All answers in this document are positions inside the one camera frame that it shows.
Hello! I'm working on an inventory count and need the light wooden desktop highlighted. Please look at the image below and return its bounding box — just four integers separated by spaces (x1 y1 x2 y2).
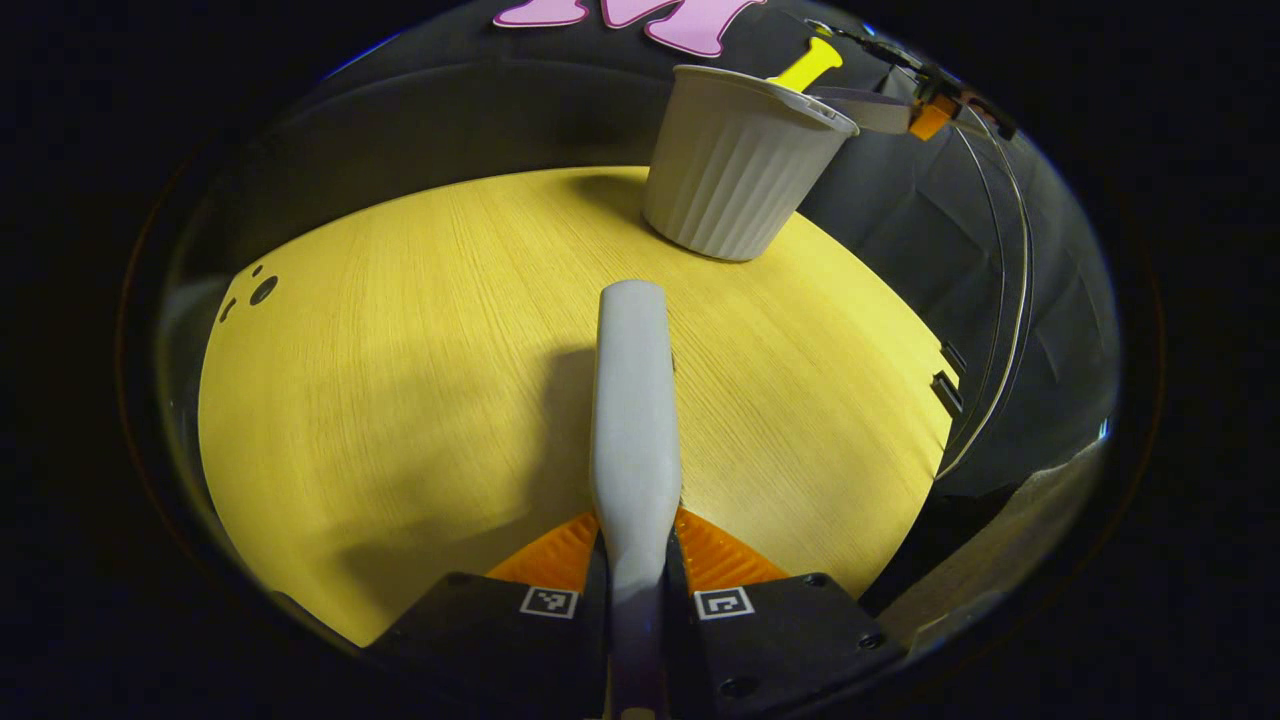
197 165 956 649

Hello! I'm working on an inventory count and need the thin grey cable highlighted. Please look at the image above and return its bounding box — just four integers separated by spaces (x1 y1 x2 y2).
935 125 1033 479

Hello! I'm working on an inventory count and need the grey plastic dustpan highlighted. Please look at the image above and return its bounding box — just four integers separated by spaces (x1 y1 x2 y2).
805 85 919 138

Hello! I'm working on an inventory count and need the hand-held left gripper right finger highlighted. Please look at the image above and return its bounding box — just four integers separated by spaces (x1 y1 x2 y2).
665 505 909 706

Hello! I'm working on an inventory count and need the white ribbed garbage bin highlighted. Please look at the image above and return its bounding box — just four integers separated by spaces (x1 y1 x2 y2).
641 64 861 263

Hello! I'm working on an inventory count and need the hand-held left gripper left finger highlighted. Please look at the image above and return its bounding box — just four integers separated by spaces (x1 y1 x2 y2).
365 510 613 706

